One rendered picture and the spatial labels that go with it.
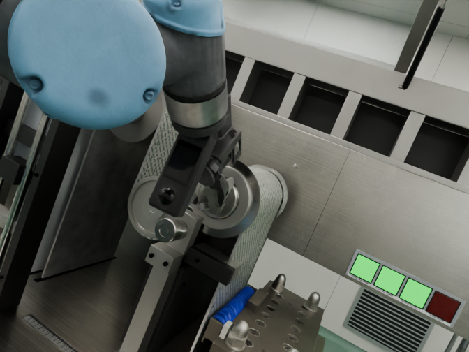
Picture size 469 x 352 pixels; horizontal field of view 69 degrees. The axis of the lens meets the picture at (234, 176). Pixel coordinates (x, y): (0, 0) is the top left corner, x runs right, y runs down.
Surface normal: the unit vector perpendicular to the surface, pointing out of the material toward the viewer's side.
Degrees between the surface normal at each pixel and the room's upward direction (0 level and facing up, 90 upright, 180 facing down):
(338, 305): 90
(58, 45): 90
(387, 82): 90
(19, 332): 0
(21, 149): 90
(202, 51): 114
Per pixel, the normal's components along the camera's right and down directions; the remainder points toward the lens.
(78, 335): 0.38, -0.92
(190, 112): -0.07, 0.79
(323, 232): -0.34, -0.03
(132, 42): 0.38, 0.27
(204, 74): 0.45, 0.70
